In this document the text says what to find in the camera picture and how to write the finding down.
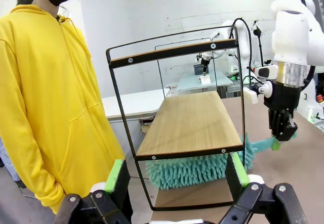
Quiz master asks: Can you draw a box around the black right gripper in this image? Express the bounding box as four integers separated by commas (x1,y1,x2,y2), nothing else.
263,80,302,151

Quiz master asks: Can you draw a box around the black hanging cable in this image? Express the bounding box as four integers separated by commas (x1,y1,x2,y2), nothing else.
229,18,254,83

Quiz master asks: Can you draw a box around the black lamp stand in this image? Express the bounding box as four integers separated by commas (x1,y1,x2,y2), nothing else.
253,20,265,68

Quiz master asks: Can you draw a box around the two-tier wood and metal shelf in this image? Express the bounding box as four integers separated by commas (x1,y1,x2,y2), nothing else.
105,25,246,211

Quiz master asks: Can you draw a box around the person in yellow hoodie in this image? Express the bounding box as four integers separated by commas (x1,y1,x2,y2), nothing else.
0,0,127,214

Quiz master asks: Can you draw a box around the glass top background table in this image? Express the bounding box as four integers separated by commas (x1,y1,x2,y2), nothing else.
176,72,235,93

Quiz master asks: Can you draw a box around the white side table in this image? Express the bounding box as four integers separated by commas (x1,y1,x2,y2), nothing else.
101,88,171,120

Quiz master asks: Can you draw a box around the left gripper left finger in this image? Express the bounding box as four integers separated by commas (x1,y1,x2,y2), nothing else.
53,159,134,224

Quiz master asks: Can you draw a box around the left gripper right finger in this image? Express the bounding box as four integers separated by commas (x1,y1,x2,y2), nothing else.
219,153,304,224

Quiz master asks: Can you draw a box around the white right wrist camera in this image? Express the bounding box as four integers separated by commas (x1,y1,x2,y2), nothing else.
243,81,273,105

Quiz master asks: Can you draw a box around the teal microfibre duster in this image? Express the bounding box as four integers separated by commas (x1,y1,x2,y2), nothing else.
145,132,276,191

